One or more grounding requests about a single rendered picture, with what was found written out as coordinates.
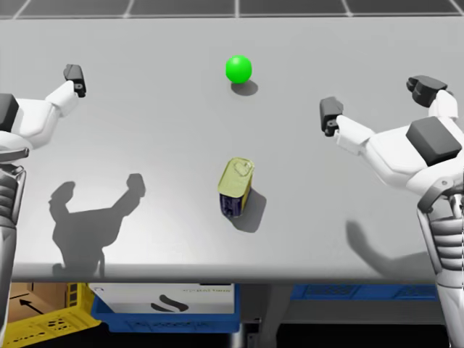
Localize white box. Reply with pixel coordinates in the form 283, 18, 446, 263
88, 283, 235, 315

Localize green and blue rectangular can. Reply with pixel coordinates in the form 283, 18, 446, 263
217, 156, 256, 219

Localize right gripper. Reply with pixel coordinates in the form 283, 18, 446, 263
319, 75, 464, 194

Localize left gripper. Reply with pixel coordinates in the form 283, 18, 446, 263
0, 64, 88, 152

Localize blue box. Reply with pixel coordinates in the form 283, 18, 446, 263
89, 283, 243, 334
289, 284, 442, 302

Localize yellow box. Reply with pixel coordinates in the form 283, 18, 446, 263
0, 282, 103, 348

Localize green ball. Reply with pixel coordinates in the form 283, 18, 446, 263
225, 54, 253, 85

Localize brown box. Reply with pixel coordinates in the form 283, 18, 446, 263
8, 282, 69, 324

